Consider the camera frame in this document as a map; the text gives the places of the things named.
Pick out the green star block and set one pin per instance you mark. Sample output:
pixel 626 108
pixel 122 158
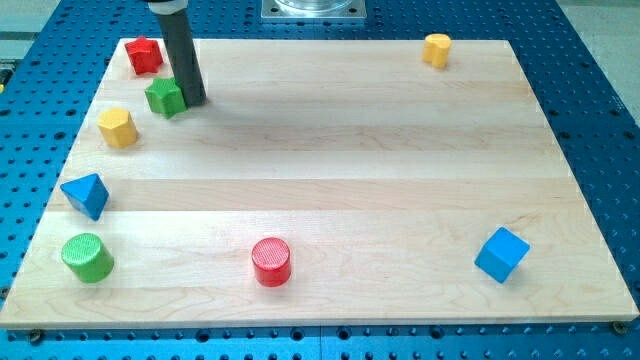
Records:
pixel 165 97

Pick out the yellow hexagon block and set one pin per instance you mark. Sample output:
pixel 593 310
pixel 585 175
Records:
pixel 117 127

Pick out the red star block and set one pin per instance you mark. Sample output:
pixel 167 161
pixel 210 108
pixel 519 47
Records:
pixel 144 55

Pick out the red cylinder block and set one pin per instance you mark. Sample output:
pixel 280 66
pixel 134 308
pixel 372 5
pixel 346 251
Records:
pixel 271 259

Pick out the light wooden board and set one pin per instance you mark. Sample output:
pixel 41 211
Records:
pixel 384 175

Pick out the yellow heart block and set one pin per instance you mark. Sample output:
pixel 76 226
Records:
pixel 436 50

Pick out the blue cube block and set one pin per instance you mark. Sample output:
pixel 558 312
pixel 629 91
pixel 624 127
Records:
pixel 501 254

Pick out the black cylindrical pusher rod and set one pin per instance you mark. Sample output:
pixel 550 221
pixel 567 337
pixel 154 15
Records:
pixel 177 37

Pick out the blue triangle block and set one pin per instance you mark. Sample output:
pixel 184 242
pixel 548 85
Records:
pixel 87 194

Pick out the green cylinder block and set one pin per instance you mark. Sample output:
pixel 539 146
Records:
pixel 87 257

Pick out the blue perforated metal table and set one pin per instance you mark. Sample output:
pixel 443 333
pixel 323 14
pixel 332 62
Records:
pixel 51 90

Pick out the clear robot base plate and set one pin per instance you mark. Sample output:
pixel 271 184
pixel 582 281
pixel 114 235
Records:
pixel 313 9

